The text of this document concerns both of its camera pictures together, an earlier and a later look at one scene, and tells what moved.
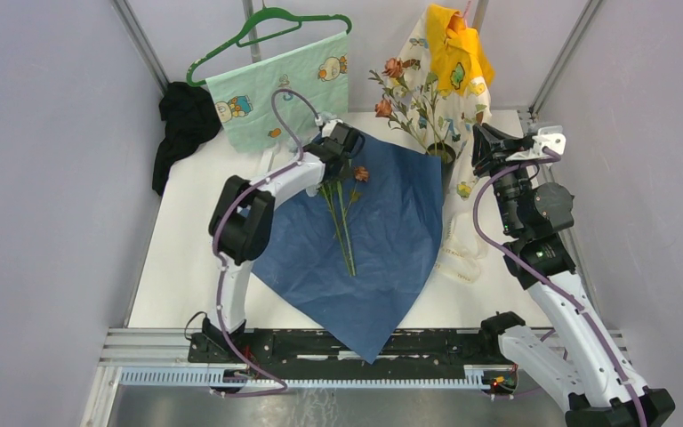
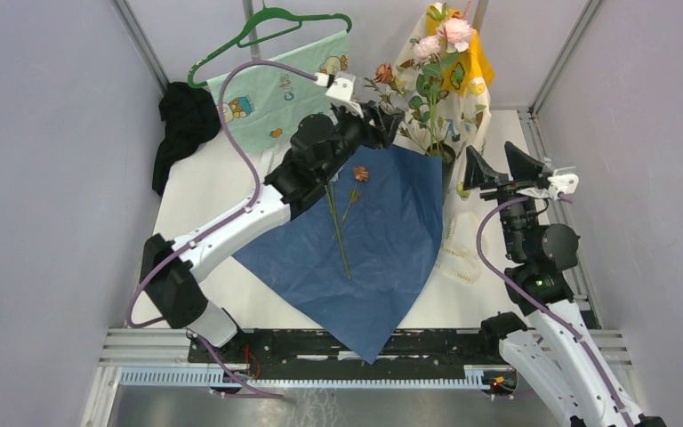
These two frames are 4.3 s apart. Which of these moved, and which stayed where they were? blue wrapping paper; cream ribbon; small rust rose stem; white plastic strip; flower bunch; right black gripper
Moved: flower bunch; right black gripper
Stayed: white plastic strip; small rust rose stem; cream ribbon; blue wrapping paper
